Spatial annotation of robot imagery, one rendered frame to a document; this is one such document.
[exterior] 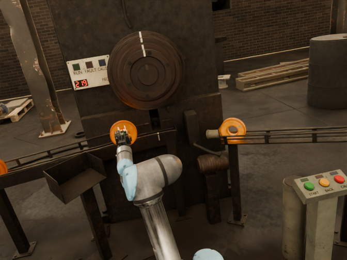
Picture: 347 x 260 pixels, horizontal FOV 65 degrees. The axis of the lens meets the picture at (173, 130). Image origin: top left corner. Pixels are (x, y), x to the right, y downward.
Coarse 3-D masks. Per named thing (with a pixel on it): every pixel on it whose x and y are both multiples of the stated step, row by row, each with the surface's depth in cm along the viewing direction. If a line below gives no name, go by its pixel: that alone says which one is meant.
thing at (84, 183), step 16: (80, 160) 164; (96, 160) 158; (48, 176) 145; (64, 176) 159; (80, 176) 162; (96, 176) 158; (64, 192) 150; (80, 192) 147; (96, 208) 163; (96, 224) 165; (96, 240) 171; (96, 256) 180; (112, 256) 178
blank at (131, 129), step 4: (124, 120) 154; (116, 124) 151; (120, 124) 152; (124, 124) 152; (128, 124) 153; (132, 124) 153; (112, 128) 152; (116, 128) 152; (120, 128) 153; (124, 128) 153; (128, 128) 153; (132, 128) 154; (112, 132) 152; (132, 132) 155; (136, 132) 155; (112, 136) 153; (132, 136) 155; (136, 136) 156; (112, 140) 154; (132, 140) 156; (116, 144) 155
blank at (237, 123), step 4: (228, 120) 165; (232, 120) 164; (236, 120) 163; (240, 120) 164; (224, 124) 167; (228, 124) 166; (232, 124) 165; (236, 124) 164; (240, 124) 163; (244, 124) 164; (220, 128) 169; (224, 128) 168; (240, 128) 164; (244, 128) 163; (224, 132) 169; (228, 132) 169; (240, 132) 165; (244, 132) 164; (228, 140) 170; (232, 140) 169; (236, 140) 168
